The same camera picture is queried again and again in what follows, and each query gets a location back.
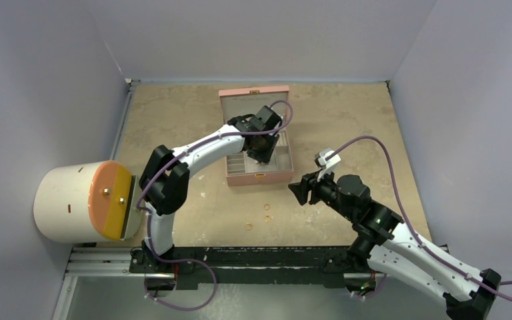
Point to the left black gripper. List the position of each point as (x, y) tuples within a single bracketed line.
[(263, 157)]

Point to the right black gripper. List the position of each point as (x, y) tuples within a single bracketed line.
[(308, 187)]

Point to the pink jewelry box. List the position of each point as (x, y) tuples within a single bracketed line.
[(237, 106)]

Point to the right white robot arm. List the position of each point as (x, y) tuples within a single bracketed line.
[(384, 243)]

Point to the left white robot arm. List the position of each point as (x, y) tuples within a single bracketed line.
[(164, 182)]

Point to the white cylinder orange lid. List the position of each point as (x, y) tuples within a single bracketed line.
[(88, 203)]

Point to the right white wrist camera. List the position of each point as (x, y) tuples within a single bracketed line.
[(326, 160)]

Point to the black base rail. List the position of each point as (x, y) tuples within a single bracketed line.
[(185, 268)]

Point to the aluminium rail frame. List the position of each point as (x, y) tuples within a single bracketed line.
[(100, 262)]

